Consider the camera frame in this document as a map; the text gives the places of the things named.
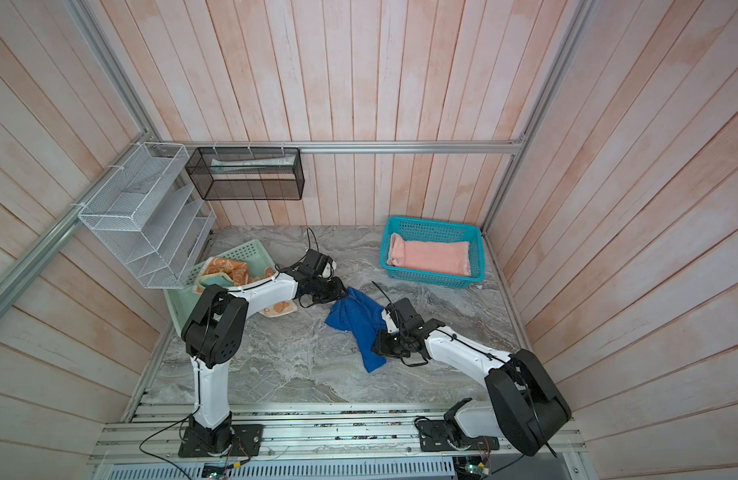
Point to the white wire mesh shelf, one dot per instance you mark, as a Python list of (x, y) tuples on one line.
[(154, 227)]

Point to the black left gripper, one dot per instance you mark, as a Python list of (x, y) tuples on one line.
[(336, 293)]

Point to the aluminium frame rail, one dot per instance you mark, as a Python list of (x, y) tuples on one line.
[(21, 274)]

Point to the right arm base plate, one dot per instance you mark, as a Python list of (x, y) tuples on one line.
[(443, 436)]

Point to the black wire mesh basket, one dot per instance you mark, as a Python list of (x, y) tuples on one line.
[(247, 173)]

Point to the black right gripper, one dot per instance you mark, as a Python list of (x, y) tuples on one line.
[(382, 346)]

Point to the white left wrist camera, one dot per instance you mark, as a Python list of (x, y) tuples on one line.
[(329, 266)]

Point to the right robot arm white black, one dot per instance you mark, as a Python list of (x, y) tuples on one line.
[(524, 405)]

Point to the pink towel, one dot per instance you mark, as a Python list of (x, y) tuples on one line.
[(435, 257)]

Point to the blue towel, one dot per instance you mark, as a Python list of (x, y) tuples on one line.
[(360, 315)]

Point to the orange patterned towel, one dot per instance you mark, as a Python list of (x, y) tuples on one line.
[(240, 274)]

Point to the teal plastic basket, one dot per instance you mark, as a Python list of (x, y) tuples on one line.
[(435, 231)]

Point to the teal yellow-trimmed towel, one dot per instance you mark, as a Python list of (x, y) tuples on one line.
[(221, 279)]

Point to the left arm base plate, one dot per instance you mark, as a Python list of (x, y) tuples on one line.
[(236, 439)]

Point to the green circuit board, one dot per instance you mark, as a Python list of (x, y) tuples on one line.
[(470, 468)]

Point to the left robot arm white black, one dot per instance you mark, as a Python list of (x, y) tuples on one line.
[(214, 329)]

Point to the mint green perforated basket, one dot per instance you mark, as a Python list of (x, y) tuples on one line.
[(181, 302)]

